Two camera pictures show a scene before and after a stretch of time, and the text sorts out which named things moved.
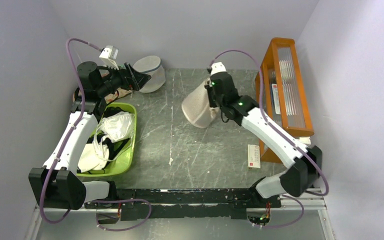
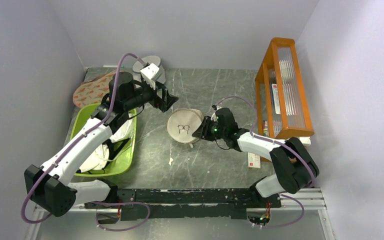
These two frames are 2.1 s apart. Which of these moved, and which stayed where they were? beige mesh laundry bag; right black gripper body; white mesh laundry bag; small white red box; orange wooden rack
Moved: right black gripper body; beige mesh laundry bag
Stayed: small white red box; white mesh laundry bag; orange wooden rack
